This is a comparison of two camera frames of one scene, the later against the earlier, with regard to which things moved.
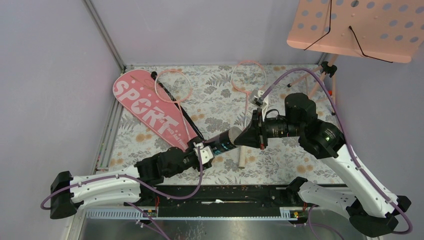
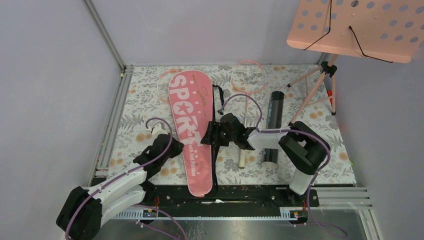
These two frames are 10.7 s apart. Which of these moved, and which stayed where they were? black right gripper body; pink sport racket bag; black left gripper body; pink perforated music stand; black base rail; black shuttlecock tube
Moved: black shuttlecock tube; black left gripper body; black right gripper body; pink sport racket bag
Stayed: pink perforated music stand; black base rail
